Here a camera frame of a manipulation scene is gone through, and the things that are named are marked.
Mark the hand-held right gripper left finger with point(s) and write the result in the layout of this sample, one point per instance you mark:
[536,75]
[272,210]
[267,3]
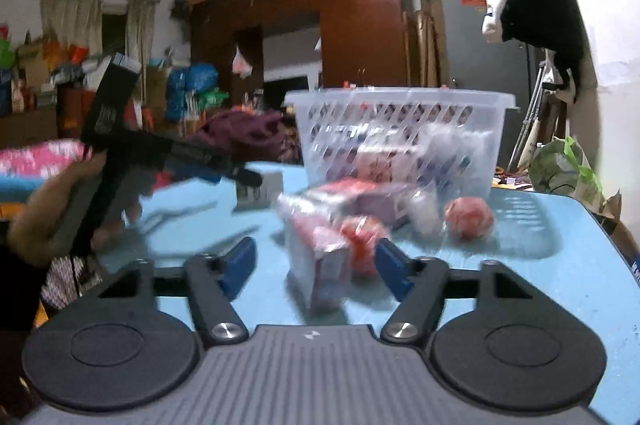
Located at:
[240,267]

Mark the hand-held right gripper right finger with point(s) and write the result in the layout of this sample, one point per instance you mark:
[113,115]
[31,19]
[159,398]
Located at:
[395,270]

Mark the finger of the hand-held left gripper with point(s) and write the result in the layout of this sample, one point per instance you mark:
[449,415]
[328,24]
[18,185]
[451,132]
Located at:
[225,162]
[195,172]

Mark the small white box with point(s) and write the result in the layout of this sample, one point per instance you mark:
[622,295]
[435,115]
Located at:
[257,191]

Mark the white red-print tissue box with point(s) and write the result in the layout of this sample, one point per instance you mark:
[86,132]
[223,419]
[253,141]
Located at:
[320,265]

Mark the white plastic basket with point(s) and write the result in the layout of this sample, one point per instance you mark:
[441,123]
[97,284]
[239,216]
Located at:
[400,125]

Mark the person's left hand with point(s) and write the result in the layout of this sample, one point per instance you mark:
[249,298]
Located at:
[45,215]

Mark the maroon clothes pile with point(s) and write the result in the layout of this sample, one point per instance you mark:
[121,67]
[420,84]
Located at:
[245,132]

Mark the purple box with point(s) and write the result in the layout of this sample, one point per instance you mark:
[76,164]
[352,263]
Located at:
[370,205]

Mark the blue plastic bags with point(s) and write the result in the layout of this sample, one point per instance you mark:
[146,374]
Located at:
[192,90]

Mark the pink patterned blanket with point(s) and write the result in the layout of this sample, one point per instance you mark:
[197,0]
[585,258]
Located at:
[40,162]

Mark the beige curtains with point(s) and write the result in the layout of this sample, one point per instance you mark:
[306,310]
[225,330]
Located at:
[65,22]

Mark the black monitor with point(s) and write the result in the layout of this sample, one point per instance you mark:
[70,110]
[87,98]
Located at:
[287,92]

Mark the small white plastic bag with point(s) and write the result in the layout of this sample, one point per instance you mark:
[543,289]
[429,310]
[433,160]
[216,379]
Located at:
[242,62]

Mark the red printed cloth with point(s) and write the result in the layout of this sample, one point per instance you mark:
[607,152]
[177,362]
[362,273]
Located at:
[70,282]

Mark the green plastic bag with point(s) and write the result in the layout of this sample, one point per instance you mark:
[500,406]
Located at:
[560,170]

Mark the brown wooden wardrobe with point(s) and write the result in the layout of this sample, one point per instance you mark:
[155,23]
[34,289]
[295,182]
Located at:
[360,20]

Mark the metal crutches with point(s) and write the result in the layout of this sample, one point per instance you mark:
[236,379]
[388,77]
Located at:
[527,115]

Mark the grey metal door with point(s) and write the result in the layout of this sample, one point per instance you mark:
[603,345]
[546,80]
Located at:
[480,45]

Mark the black garment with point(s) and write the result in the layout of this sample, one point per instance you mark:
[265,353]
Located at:
[545,20]

